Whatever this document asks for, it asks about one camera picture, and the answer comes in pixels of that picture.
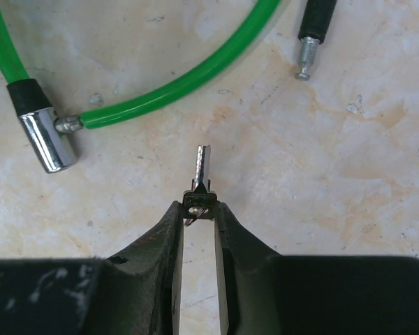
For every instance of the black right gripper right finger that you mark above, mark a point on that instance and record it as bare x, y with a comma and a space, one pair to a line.
264, 292

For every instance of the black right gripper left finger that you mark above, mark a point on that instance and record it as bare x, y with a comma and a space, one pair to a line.
134, 291

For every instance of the silver key bunch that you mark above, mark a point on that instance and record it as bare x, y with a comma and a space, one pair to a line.
199, 202

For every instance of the red cable lock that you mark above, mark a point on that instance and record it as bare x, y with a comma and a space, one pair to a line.
313, 29

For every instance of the green cable lock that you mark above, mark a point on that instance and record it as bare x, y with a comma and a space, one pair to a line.
69, 65

